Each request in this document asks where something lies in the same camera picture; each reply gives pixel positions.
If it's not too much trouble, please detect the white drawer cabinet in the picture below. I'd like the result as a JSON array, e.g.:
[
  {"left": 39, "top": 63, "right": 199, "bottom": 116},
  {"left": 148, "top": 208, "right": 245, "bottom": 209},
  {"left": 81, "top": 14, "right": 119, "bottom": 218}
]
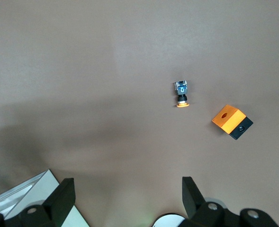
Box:
[{"left": 0, "top": 168, "right": 90, "bottom": 227}]

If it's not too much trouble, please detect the orange and black switch box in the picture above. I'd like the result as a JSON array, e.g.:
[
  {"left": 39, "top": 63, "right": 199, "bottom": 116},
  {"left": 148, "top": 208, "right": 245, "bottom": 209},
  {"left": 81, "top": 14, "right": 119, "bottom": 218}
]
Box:
[{"left": 211, "top": 104, "right": 254, "bottom": 141}]

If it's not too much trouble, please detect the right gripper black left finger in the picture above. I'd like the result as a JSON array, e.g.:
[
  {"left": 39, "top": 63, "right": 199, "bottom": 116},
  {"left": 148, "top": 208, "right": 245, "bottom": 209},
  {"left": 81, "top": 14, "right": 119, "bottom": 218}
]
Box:
[{"left": 4, "top": 178, "right": 76, "bottom": 227}]

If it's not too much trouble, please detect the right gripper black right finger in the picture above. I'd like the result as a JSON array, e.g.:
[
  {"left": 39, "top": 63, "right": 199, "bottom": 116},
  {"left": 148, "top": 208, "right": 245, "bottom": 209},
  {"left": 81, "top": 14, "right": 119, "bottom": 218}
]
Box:
[{"left": 177, "top": 176, "right": 242, "bottom": 227}]

